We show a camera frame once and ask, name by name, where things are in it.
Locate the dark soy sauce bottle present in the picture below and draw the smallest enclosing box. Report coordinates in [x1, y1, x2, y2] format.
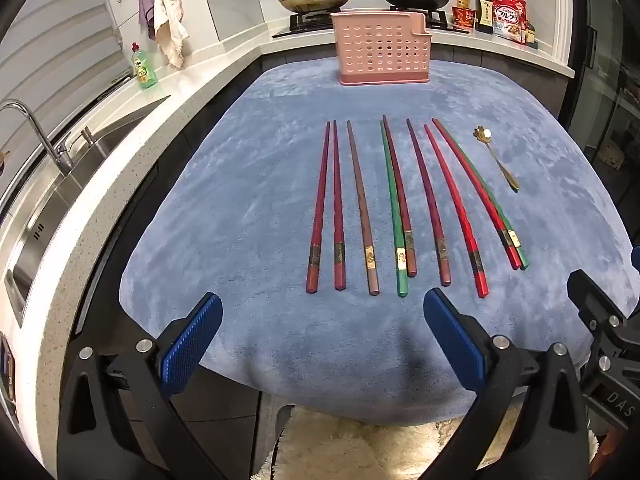
[474, 0, 496, 31]

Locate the person's right hand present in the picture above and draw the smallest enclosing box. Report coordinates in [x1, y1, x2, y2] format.
[600, 425, 623, 468]

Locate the window blind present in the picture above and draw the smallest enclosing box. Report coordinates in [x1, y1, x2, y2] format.
[0, 0, 127, 128]

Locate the green dish soap bottle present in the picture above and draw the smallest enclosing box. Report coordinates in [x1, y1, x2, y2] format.
[131, 42, 159, 90]

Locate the dark red chopstick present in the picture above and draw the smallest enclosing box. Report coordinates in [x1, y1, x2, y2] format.
[305, 120, 332, 294]
[332, 120, 347, 292]

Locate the glass door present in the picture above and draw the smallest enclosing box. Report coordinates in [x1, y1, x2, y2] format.
[565, 0, 640, 241]

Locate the purple hanging cloth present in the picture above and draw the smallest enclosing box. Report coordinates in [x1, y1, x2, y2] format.
[138, 0, 157, 41]

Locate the pink perforated utensil basket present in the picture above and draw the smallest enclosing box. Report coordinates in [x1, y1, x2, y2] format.
[331, 11, 432, 87]

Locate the blue plush mat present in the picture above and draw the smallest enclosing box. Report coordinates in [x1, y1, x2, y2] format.
[119, 57, 640, 428]

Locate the black gas stove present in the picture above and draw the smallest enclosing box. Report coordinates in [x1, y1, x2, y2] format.
[272, 7, 474, 39]

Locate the white hanging towel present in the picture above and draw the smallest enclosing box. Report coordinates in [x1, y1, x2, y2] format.
[152, 0, 190, 69]

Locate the green chopstick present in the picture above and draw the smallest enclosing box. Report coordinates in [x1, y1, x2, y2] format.
[379, 121, 408, 297]
[465, 157, 530, 271]

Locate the bright red chopstick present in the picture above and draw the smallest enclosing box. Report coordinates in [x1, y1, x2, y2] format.
[424, 124, 489, 298]
[431, 118, 522, 271]

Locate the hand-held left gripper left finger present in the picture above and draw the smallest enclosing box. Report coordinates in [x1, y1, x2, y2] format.
[56, 291, 236, 480]

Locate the stainless steel sink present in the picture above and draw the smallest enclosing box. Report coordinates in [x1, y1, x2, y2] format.
[0, 95, 172, 327]

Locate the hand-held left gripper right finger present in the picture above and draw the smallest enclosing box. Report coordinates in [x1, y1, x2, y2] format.
[422, 287, 601, 480]

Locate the maroon chopstick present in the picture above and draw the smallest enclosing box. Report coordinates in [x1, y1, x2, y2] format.
[406, 118, 452, 287]
[382, 115, 418, 278]

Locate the chrome faucet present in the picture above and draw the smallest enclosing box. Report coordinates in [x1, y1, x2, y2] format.
[0, 100, 76, 176]

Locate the red cereal bag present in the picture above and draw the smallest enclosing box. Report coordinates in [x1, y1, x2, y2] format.
[492, 0, 529, 39]

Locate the brown chopstick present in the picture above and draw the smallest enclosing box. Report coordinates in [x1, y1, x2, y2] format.
[346, 120, 380, 296]

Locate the gold spoon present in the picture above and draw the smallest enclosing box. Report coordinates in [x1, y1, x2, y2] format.
[472, 128, 521, 192]

